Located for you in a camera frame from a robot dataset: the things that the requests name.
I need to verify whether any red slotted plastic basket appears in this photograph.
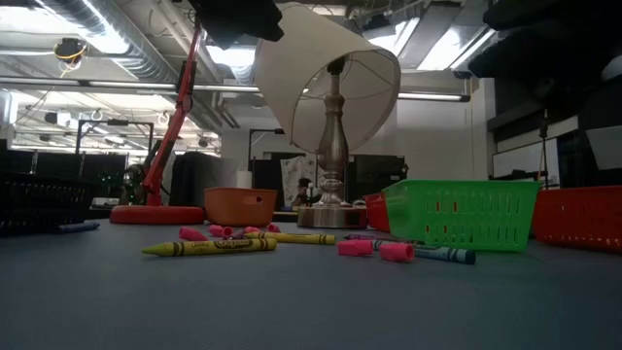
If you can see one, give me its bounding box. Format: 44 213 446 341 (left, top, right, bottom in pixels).
531 185 622 254
363 192 392 233

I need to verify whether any orange plastic bin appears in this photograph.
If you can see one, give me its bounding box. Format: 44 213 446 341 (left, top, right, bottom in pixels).
203 187 279 228

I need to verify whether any white shade silver table lamp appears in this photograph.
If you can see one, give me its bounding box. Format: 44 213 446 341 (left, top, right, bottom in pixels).
254 2 402 230

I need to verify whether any light blue crayon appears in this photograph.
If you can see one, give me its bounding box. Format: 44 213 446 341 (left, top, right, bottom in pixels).
412 245 477 266

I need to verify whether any dark crayon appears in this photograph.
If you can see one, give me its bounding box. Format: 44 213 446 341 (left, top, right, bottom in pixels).
343 233 425 246

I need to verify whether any long ceiling light tube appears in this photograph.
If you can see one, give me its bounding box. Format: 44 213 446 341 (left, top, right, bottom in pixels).
0 76 471 103

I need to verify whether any person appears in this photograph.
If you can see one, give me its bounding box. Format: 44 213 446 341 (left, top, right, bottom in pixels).
291 177 322 208

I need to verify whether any hanging patterned white sheet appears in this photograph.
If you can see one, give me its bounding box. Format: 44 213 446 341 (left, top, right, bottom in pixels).
280 154 320 208

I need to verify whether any black frame stand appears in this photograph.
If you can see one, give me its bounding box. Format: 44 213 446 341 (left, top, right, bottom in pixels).
74 119 156 169

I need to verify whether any red desk lamp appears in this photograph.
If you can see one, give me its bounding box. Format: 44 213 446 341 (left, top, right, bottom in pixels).
109 18 206 226

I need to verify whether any black mesh basket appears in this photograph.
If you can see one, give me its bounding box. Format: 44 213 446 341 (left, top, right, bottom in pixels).
0 172 96 237

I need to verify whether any white wall board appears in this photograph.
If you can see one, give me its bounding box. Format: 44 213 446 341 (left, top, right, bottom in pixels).
491 138 561 189

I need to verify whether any yellow crayon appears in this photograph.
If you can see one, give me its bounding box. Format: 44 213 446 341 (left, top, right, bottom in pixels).
141 237 279 258
242 230 337 246

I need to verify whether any black monitor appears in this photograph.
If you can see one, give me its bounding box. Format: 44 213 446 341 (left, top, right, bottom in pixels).
345 154 408 204

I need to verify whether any green slotted plastic basket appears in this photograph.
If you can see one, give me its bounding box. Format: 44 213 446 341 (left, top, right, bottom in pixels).
381 179 541 253

